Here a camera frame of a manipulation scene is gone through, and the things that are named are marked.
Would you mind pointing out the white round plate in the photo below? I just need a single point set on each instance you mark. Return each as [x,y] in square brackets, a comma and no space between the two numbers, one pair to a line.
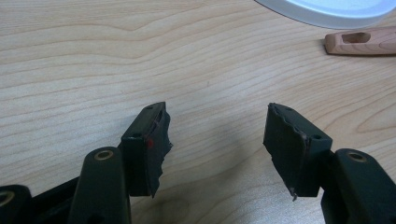
[333,12]

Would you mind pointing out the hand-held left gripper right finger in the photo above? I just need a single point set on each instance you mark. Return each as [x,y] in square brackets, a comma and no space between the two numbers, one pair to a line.
[292,155]

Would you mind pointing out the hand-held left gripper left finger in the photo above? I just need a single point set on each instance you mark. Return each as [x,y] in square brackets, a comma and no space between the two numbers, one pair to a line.
[140,155]

